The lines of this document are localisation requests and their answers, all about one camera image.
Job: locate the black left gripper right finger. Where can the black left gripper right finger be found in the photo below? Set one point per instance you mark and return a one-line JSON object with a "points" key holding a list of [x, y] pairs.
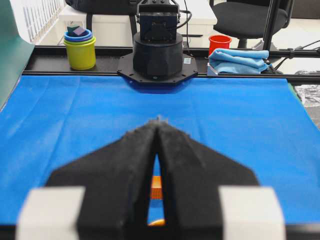
{"points": [[208, 196]]}

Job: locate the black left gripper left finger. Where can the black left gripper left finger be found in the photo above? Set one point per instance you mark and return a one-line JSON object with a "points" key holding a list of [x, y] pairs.
{"points": [[95, 197]]}

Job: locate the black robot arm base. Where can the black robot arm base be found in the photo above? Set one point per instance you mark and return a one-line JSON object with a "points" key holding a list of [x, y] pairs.
{"points": [[157, 55]]}

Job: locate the orange block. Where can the orange block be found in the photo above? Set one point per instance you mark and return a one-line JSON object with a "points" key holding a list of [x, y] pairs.
{"points": [[156, 188]]}

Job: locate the purple toy block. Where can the purple toy block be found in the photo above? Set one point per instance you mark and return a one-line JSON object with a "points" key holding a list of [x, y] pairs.
{"points": [[79, 32]]}

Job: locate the dark green toy block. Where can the dark green toy block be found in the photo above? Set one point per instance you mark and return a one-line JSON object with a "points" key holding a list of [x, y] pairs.
{"points": [[71, 28]]}

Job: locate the blue felt table mat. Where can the blue felt table mat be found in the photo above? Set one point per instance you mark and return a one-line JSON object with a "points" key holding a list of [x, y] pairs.
{"points": [[51, 120]]}

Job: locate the folded light blue towel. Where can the folded light blue towel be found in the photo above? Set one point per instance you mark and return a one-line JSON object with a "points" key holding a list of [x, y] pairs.
{"points": [[239, 61]]}

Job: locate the yellow-green plastic cup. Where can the yellow-green plastic cup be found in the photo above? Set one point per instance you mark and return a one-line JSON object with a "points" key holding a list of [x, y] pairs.
{"points": [[81, 55]]}

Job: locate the red plastic cup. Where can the red plastic cup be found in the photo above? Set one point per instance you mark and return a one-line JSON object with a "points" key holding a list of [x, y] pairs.
{"points": [[218, 42]]}

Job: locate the blue stacked plastic cup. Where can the blue stacked plastic cup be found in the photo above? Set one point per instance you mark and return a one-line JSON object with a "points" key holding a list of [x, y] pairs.
{"points": [[87, 35]]}

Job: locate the black tripod pole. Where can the black tripod pole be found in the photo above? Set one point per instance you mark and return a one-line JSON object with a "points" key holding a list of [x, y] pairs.
{"points": [[270, 24]]}

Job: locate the black office chair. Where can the black office chair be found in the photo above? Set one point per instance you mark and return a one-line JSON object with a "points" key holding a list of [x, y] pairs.
{"points": [[241, 19]]}

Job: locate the dark green backdrop board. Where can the dark green backdrop board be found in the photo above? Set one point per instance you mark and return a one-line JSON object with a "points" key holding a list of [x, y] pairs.
{"points": [[14, 52]]}

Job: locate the black aluminium frame rail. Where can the black aluminium frame rail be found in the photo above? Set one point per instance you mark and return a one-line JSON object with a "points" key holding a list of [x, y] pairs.
{"points": [[118, 61]]}

